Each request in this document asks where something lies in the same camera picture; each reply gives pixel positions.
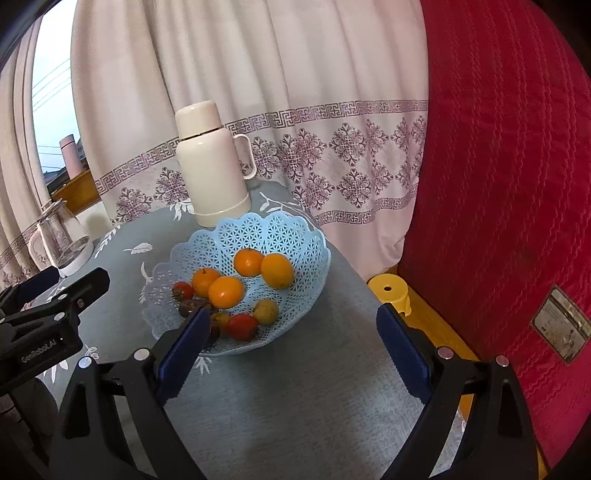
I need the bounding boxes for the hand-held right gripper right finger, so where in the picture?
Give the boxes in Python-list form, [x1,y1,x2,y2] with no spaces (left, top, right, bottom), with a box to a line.
[376,305,541,480]

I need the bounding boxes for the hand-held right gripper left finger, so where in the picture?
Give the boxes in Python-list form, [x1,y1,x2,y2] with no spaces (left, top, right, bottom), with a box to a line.
[48,305,212,480]

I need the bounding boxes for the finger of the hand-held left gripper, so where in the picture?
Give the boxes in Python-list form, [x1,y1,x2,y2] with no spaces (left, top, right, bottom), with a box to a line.
[0,267,61,310]
[0,268,110,330]

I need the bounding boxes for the large round orange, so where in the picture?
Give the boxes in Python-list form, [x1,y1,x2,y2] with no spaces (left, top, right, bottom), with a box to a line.
[208,275,245,309]

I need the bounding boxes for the small orange tangerine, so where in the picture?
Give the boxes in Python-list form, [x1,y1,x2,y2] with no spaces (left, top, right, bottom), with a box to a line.
[191,268,222,298]
[233,248,267,278]

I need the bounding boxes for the green-brown round fruit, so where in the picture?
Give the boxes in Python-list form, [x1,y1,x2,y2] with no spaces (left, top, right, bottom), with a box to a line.
[253,299,280,325]

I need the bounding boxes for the yellow-orange citrus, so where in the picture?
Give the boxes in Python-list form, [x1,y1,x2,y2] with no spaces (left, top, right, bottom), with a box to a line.
[261,253,295,289]

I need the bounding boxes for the light blue lattice basket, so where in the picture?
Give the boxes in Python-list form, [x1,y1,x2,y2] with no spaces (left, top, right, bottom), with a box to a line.
[141,211,331,358]

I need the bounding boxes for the yellow plastic stool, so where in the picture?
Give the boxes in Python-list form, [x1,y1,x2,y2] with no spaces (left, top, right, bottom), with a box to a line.
[367,272,481,416]

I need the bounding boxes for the grey-blue leaf-print tablecloth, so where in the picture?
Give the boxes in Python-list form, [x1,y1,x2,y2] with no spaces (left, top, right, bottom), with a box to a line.
[37,180,467,480]

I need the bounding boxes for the pink bottle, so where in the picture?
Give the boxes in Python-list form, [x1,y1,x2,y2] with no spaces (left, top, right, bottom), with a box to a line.
[60,135,85,178]

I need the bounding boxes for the cream thermos jug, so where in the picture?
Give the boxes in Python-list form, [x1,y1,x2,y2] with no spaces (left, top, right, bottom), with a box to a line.
[174,100,257,228]

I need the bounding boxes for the red quilted blanket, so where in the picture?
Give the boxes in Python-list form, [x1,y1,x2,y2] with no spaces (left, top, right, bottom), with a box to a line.
[397,0,591,472]

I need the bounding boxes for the glass kettle with white handle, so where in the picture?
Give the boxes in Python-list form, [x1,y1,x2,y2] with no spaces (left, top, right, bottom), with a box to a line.
[28,198,95,278]

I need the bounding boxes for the curved brown wooden rail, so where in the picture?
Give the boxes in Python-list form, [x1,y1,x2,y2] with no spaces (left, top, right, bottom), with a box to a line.
[48,170,102,210]

